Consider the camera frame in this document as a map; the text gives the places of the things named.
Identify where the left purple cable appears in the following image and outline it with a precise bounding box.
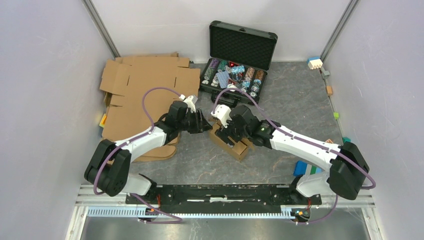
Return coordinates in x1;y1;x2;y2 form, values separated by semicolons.
92;86;186;225

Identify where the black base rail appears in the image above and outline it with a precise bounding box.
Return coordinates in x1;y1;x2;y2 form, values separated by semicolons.
143;184;322;214

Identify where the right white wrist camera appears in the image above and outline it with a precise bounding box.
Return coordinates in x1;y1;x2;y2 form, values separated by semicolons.
211;104;232;128

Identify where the purple cable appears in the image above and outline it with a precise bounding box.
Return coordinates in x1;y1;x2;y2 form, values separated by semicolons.
92;86;186;225
211;87;377;226

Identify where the blue block near base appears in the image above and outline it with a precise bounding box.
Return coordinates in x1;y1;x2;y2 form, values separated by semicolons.
293;160;323;177

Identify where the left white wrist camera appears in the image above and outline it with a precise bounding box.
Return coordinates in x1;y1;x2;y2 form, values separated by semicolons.
178;94;198;113

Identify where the grey small block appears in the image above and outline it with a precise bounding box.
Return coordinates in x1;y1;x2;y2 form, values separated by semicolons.
320;69;331;79

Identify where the stack of cardboard blanks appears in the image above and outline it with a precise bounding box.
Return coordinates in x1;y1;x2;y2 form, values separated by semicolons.
99;53;201;142

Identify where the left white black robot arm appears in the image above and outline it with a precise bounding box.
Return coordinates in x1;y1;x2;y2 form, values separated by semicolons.
84;101;212;204

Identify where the black poker chip case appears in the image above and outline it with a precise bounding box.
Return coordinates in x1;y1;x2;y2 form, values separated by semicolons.
199;20;278;107

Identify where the teal small block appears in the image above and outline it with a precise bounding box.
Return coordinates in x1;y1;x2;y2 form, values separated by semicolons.
342;136;351;143

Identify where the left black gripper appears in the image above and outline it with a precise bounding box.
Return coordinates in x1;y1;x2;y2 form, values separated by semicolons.
177;108;213;134

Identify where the orange small block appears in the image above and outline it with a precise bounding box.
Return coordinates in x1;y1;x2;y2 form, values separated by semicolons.
326;85;333;96

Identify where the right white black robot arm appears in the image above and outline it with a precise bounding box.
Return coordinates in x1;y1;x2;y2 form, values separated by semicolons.
211;104;370;204

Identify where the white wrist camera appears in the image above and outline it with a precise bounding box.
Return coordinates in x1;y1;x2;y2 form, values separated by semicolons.
211;104;232;128
178;94;198;113

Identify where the brown cardboard box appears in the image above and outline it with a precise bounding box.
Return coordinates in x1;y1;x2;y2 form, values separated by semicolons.
209;122;255;162

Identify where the blue white toy block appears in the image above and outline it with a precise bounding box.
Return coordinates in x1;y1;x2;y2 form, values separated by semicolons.
306;56;323;70

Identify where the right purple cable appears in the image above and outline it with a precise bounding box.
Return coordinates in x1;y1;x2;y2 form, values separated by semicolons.
211;87;377;226

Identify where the yellow orange block at left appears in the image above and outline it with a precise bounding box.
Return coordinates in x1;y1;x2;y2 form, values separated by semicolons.
99;113;107;128

